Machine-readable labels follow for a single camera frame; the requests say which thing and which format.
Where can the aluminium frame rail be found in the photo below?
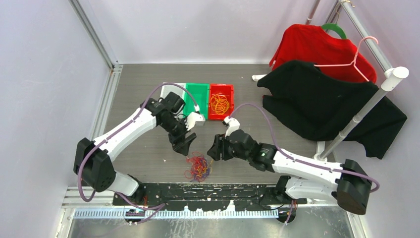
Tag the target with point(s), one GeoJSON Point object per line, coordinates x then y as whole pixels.
{"type": "Point", "coordinates": [89, 21]}

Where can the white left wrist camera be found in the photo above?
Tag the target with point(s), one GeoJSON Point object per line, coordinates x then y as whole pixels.
{"type": "Point", "coordinates": [195, 118]}

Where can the white clothes rack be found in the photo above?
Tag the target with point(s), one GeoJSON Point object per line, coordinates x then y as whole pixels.
{"type": "Point", "coordinates": [377, 95]}

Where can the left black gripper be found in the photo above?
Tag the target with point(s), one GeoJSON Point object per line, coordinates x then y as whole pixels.
{"type": "Point", "coordinates": [180, 145]}

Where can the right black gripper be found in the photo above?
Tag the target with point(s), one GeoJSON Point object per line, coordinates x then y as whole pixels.
{"type": "Point", "coordinates": [218, 147]}

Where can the green hanger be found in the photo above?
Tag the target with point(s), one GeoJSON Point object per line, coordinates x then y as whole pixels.
{"type": "Point", "coordinates": [335, 28]}

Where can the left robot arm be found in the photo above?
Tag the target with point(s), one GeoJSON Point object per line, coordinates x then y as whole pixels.
{"type": "Point", "coordinates": [94, 158]}

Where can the red plastic bin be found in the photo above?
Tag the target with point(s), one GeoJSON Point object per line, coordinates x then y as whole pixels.
{"type": "Point", "coordinates": [221, 101]}

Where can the red shirt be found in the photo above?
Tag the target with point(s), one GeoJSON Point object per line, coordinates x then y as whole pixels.
{"type": "Point", "coordinates": [312, 44]}

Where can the white plastic bin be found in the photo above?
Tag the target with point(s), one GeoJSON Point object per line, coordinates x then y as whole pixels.
{"type": "Point", "coordinates": [166, 89]}

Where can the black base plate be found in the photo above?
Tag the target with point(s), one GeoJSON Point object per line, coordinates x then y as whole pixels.
{"type": "Point", "coordinates": [212, 196]}

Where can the green plastic bin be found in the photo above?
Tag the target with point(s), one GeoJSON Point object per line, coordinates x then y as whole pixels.
{"type": "Point", "coordinates": [200, 92]}

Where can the black shirt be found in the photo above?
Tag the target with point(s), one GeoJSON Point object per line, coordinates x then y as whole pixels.
{"type": "Point", "coordinates": [317, 107]}

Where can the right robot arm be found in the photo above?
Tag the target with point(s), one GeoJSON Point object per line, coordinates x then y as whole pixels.
{"type": "Point", "coordinates": [262, 162]}

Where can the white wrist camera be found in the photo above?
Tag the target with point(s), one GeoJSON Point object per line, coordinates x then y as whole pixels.
{"type": "Point", "coordinates": [195, 118]}
{"type": "Point", "coordinates": [232, 125]}

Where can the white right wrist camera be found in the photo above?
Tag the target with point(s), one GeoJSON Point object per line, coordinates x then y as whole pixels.
{"type": "Point", "coordinates": [232, 125]}

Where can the pink hanger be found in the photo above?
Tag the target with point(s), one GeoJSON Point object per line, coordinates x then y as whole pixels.
{"type": "Point", "coordinates": [354, 61]}

